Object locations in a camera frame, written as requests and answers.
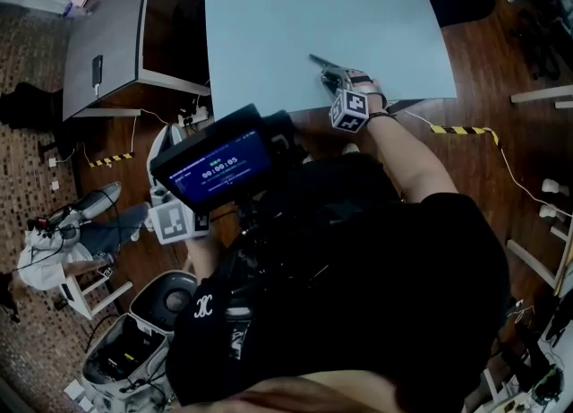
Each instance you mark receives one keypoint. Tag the person's right forearm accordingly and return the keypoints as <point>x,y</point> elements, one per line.
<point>409,156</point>

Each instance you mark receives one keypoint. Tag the grey desk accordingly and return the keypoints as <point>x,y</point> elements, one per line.
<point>107,35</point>

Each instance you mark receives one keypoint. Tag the black phone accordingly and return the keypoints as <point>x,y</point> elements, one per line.
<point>97,70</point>

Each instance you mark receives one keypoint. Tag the person's black shirt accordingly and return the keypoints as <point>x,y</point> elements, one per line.
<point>349,281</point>

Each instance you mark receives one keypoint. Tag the white stool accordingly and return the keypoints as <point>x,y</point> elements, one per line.
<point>96,292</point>

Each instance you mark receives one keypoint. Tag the black wristband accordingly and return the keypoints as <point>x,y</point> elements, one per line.
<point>381,115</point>

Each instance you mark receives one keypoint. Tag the short yellow-black floor tape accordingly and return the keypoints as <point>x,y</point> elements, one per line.
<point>111,159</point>

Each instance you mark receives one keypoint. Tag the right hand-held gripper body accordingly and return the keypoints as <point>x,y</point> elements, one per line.
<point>350,109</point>

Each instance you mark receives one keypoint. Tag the black chest-mounted monitor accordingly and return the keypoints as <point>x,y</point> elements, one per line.
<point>219,162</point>

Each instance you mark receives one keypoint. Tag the long yellow-black floor tape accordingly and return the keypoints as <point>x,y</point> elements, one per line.
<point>465,131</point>

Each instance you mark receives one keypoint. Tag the round grey appliance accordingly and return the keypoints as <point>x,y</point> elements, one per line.
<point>166,298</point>

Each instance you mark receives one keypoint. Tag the white power strip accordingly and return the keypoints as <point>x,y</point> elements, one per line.
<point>193,117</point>

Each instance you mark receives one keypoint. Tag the person's left forearm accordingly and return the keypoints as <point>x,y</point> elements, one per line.
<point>201,259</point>

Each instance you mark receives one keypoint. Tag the person's white shoe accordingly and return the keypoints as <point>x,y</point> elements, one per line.
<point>350,148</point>

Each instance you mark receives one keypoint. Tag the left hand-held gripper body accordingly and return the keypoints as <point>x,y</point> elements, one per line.
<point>173,222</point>

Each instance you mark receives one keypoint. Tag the white wooden rack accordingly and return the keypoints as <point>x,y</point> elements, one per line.
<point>544,263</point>

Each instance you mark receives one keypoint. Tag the open grey equipment case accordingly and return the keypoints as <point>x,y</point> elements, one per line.
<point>123,357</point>

